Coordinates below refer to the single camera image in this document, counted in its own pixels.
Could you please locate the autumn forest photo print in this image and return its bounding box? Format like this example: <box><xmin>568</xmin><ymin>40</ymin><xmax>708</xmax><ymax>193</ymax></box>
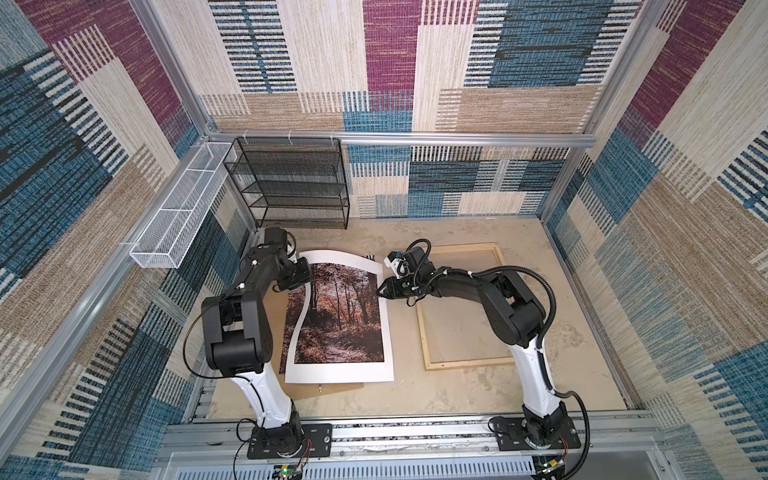
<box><xmin>279</xmin><ymin>263</ymin><xmax>385</xmax><ymax>374</ymax></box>

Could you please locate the light wooden picture frame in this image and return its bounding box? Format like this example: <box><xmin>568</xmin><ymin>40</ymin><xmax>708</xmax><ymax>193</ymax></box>
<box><xmin>416</xmin><ymin>243</ymin><xmax>514</xmax><ymax>371</ymax></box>

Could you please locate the white photo mat board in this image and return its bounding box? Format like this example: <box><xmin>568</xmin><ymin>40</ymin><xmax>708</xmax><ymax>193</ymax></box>
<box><xmin>284</xmin><ymin>250</ymin><xmax>394</xmax><ymax>384</ymax></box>

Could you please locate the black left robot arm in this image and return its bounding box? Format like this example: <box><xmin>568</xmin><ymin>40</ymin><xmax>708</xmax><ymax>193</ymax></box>
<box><xmin>202</xmin><ymin>227</ymin><xmax>311</xmax><ymax>457</ymax></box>

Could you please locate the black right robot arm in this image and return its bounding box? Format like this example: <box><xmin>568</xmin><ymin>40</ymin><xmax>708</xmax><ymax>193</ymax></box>
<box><xmin>377</xmin><ymin>238</ymin><xmax>568</xmax><ymax>448</ymax></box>

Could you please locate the brown cardboard backing board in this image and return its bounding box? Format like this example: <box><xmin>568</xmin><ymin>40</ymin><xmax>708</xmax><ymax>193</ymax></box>
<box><xmin>264</xmin><ymin>289</ymin><xmax>364</xmax><ymax>402</ymax></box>

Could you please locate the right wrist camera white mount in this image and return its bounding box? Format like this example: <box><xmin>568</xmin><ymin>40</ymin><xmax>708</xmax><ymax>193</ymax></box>
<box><xmin>384</xmin><ymin>251</ymin><xmax>410</xmax><ymax>278</ymax></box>

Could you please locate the black wire mesh shelf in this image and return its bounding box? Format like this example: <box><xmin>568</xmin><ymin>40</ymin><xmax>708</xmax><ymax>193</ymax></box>
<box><xmin>223</xmin><ymin>137</ymin><xmax>351</xmax><ymax>229</ymax></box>

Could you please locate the white wire mesh basket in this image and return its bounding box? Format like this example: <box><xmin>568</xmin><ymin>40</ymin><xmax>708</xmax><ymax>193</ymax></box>
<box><xmin>130</xmin><ymin>142</ymin><xmax>232</xmax><ymax>269</ymax></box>

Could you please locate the aluminium mounting rail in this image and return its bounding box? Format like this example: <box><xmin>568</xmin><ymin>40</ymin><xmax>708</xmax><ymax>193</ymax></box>
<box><xmin>150</xmin><ymin>410</ymin><xmax>683</xmax><ymax>479</ymax></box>

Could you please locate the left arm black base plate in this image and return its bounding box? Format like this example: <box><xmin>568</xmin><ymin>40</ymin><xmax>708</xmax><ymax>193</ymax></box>
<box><xmin>246</xmin><ymin>423</ymin><xmax>333</xmax><ymax>460</ymax></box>

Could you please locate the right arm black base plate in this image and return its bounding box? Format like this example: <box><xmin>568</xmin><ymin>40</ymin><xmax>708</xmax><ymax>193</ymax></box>
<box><xmin>489</xmin><ymin>416</ymin><xmax>582</xmax><ymax>452</ymax></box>

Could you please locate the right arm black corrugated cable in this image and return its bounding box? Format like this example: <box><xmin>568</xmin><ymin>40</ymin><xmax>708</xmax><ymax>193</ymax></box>
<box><xmin>467</xmin><ymin>263</ymin><xmax>592</xmax><ymax>480</ymax></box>

